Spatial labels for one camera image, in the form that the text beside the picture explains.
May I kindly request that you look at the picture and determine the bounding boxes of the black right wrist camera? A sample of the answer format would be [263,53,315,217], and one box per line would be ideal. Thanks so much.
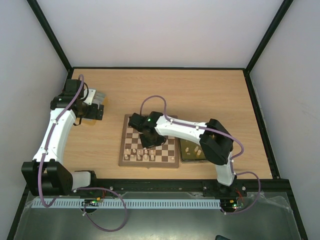
[128,113,147,133]

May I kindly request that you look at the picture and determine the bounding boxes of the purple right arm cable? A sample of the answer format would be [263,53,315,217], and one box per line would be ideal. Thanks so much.
[139,96,262,216]

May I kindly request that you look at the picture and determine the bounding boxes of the dark phone corner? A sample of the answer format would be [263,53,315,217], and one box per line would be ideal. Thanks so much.
[215,235,230,240]

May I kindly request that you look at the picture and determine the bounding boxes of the black enclosure frame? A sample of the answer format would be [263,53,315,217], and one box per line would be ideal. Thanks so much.
[5,0,309,240]

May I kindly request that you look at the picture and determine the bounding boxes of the white slotted cable duct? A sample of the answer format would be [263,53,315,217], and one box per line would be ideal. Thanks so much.
[29,198,222,209]

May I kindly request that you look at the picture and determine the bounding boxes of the wooden chess board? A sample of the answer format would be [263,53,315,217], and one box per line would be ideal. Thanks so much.
[118,114,180,169]

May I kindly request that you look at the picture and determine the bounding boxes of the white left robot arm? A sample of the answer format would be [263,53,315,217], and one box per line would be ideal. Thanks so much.
[21,89,105,196]

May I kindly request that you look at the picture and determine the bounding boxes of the gold interior green tin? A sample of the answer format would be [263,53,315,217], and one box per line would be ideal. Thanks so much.
[179,139,208,164]

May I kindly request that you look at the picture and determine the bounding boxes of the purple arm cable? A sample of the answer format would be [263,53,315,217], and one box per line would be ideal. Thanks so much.
[37,74,128,231]
[139,96,262,216]

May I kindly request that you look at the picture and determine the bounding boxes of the black mounting rail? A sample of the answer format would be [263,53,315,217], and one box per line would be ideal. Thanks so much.
[24,177,291,198]

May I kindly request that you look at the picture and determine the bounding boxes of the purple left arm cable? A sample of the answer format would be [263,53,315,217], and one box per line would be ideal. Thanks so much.
[37,74,128,231]

